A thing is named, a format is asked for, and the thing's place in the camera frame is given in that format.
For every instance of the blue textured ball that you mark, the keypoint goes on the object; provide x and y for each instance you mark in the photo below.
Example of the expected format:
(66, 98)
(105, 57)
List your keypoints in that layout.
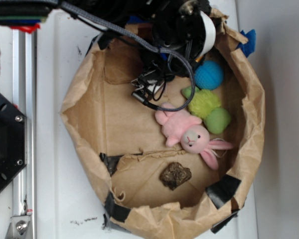
(209, 75)

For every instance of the pink plush bunny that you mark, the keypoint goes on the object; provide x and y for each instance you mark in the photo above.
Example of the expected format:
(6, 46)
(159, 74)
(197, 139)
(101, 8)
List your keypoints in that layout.
(186, 129)

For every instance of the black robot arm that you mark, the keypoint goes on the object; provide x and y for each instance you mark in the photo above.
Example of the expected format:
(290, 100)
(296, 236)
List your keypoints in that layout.
(115, 19)

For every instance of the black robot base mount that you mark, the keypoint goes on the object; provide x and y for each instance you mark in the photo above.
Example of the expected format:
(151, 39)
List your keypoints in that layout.
(12, 142)

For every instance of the metal corner bracket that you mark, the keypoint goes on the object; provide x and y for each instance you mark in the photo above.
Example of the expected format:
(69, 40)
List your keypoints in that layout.
(20, 227)

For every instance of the aluminium extrusion rail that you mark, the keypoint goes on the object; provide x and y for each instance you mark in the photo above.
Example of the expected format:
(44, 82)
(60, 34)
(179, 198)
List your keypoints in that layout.
(24, 96)

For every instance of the brown paper bag bin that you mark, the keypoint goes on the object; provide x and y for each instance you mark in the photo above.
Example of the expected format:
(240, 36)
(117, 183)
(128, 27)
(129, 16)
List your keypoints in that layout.
(123, 151)

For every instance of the green fuzzy plush toy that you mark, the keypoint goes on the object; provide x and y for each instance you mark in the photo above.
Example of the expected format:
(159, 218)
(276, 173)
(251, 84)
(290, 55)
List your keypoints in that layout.
(206, 105)

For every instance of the brown rock-like lump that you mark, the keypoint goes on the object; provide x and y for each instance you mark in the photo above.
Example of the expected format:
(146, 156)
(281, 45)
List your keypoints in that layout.
(175, 175)

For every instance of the black gripper with wires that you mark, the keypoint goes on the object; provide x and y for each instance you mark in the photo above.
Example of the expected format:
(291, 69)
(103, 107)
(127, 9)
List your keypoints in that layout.
(184, 26)

